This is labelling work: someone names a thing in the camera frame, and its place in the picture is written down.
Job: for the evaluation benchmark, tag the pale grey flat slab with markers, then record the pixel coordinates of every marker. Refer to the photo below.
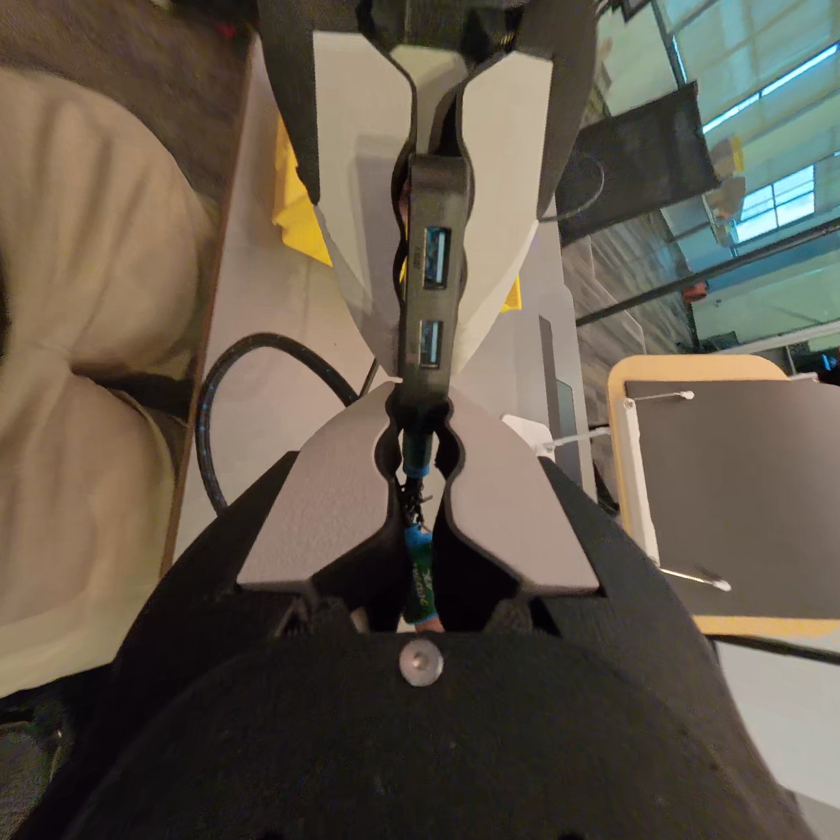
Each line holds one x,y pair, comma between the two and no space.
554,367

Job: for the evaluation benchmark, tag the person's beige trousers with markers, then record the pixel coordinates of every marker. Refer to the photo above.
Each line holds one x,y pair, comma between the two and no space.
85,262

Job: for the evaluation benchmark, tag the dark rectangular panel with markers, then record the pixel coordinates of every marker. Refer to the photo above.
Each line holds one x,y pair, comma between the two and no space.
643,157

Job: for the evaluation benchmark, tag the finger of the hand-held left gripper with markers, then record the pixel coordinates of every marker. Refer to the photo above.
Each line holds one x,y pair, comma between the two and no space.
354,164
505,164

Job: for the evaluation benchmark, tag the white bracket bar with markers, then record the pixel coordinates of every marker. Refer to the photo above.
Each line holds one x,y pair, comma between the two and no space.
638,472

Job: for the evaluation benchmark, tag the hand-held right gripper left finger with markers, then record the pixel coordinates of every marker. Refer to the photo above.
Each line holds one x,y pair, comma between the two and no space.
315,505

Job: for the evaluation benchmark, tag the white-tipped thin rod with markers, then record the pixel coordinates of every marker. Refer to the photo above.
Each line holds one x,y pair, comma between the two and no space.
659,398
577,439
695,578

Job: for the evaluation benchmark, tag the white rounded tab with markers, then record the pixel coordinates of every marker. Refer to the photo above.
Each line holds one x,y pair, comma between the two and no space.
525,430

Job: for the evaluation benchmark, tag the black usb hub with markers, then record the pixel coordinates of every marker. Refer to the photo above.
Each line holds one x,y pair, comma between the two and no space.
420,197

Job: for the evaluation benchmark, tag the yellow plastic bin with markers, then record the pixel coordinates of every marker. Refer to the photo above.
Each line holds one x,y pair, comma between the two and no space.
302,223

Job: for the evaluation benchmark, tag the black sheet panel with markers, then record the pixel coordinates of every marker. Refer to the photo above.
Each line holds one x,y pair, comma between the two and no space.
741,485

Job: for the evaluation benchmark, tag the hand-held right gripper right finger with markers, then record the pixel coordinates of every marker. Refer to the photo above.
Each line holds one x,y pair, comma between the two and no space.
518,512

